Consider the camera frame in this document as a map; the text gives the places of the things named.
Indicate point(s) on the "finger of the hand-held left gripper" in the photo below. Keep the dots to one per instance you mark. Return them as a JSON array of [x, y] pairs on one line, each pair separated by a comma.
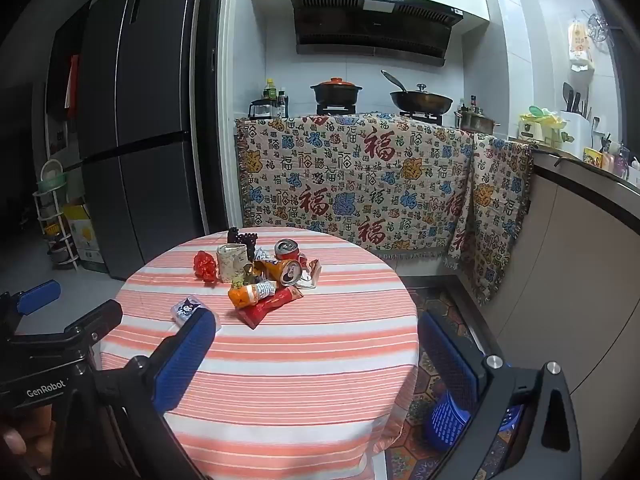
[[37, 296], [97, 319]]

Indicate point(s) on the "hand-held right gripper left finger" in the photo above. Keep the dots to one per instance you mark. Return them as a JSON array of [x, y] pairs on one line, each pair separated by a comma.
[[182, 360]]

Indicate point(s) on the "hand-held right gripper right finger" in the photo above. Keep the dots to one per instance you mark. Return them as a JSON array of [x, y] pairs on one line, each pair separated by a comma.
[[450, 360]]

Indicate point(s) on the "blue plastic basket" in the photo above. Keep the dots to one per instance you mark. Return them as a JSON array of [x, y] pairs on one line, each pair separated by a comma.
[[445, 422]]

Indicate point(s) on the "red wrapper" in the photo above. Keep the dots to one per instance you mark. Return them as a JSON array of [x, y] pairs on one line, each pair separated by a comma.
[[205, 266]]

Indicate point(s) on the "white blue snack bag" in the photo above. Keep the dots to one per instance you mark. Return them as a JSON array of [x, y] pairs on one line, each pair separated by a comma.
[[262, 254]]

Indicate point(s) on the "crushed red soda can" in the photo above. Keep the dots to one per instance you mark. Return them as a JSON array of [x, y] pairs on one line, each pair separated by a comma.
[[286, 249]]

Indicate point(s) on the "person's left hand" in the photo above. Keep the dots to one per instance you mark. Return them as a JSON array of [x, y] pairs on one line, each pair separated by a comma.
[[17, 442]]

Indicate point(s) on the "cartoon tissue pack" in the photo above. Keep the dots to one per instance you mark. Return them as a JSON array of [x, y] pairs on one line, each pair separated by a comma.
[[185, 310]]

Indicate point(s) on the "patterned floor mat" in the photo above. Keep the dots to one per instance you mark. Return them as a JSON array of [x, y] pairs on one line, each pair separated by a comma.
[[440, 305]]

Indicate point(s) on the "cardboard box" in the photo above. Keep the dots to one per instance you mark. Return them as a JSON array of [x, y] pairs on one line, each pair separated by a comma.
[[85, 240]]

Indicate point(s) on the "white tiered rack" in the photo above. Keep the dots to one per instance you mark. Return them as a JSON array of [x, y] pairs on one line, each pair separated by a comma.
[[55, 220]]

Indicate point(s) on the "orange snack bag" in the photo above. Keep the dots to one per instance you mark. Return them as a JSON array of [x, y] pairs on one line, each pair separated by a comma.
[[247, 294]]

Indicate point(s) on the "round table with striped cloth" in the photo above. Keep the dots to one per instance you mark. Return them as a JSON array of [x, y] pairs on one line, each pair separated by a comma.
[[280, 370]]

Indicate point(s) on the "red snack packet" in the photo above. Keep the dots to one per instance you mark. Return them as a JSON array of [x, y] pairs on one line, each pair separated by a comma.
[[267, 307]]

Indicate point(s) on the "patterned paper cup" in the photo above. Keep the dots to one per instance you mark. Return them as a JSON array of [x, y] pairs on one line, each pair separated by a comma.
[[231, 262]]

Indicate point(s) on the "dented soda can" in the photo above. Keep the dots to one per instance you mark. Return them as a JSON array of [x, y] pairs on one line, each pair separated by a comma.
[[285, 272]]

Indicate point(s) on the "black pinecone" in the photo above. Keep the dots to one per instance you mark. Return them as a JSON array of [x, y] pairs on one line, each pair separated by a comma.
[[242, 239]]

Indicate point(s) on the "kitchen counter cabinet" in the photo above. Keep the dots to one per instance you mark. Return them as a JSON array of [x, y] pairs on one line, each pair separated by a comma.
[[565, 270]]

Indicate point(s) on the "narrow printed blanket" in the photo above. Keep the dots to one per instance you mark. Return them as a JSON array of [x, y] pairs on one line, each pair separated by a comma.
[[492, 210]]

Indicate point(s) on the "white torn wrapper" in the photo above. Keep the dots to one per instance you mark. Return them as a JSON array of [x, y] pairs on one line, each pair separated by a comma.
[[312, 272]]

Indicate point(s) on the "large printed blanket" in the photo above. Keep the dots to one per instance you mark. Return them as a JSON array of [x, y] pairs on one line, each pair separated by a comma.
[[350, 175]]

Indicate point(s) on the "hanging red cloth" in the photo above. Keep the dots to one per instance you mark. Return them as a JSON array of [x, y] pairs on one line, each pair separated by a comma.
[[73, 85]]

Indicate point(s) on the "dark grey refrigerator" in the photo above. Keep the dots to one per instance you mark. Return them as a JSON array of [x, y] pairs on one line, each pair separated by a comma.
[[150, 110]]

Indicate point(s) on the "stainless steel pot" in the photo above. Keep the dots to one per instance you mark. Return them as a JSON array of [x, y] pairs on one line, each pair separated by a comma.
[[475, 122]]

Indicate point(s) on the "yellow green containers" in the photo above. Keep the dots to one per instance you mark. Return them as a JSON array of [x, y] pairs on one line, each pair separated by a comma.
[[537, 125]]

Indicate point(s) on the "black gas stove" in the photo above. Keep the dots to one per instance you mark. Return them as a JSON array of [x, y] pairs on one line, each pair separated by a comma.
[[380, 111]]

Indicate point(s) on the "black wok with lid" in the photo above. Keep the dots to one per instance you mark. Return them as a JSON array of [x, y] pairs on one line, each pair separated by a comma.
[[421, 100]]

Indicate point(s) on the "white knife block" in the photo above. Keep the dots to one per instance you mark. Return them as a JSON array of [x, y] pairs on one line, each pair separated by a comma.
[[575, 120]]

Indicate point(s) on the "dark sauce bottle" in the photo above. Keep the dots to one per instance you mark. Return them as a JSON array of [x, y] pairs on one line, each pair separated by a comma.
[[281, 102]]

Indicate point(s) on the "yellow capped bottle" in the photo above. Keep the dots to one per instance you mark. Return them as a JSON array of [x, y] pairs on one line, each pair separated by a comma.
[[270, 91]]

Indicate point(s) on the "metal spatula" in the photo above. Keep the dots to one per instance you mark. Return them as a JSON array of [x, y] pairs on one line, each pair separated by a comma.
[[394, 80]]

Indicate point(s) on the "black clay pot orange lid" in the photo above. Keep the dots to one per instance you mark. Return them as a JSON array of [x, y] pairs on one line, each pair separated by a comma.
[[336, 91]]

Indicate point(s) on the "hanging printed bag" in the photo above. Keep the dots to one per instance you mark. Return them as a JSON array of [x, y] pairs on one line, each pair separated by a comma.
[[581, 47]]

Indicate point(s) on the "black range hood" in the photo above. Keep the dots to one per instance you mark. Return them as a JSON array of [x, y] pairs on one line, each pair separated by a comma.
[[372, 20]]

